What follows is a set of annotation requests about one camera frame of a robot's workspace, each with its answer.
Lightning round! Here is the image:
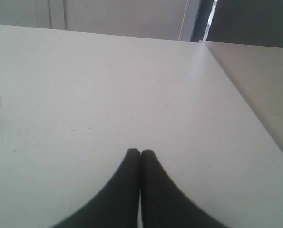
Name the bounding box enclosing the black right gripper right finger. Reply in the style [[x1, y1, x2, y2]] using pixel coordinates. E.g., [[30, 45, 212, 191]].
[[140, 150, 224, 228]]

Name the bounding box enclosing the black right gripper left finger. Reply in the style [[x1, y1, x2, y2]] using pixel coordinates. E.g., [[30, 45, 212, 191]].
[[54, 149, 141, 228]]

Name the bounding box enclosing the adjacent white table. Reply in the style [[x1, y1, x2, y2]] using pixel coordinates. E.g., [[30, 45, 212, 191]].
[[203, 41, 283, 153]]

